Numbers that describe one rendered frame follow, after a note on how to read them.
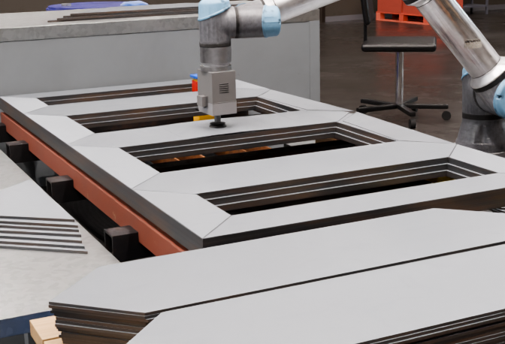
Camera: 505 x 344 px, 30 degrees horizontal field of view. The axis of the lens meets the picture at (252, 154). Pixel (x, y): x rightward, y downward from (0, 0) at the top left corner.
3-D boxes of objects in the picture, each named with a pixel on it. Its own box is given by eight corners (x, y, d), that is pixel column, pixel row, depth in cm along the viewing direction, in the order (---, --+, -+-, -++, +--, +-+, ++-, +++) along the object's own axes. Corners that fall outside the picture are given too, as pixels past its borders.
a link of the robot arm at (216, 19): (235, -1, 219) (199, 1, 217) (237, 46, 221) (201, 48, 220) (230, -3, 226) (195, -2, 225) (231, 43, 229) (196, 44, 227)
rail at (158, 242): (204, 297, 147) (203, 261, 145) (1, 128, 284) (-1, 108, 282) (256, 287, 150) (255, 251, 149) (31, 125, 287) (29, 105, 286)
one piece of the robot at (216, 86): (184, 54, 226) (186, 121, 230) (199, 58, 218) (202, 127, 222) (221, 51, 230) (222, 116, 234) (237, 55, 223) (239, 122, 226)
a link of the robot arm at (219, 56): (207, 49, 219) (193, 45, 226) (208, 68, 220) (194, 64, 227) (236, 46, 222) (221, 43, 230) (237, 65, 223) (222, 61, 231)
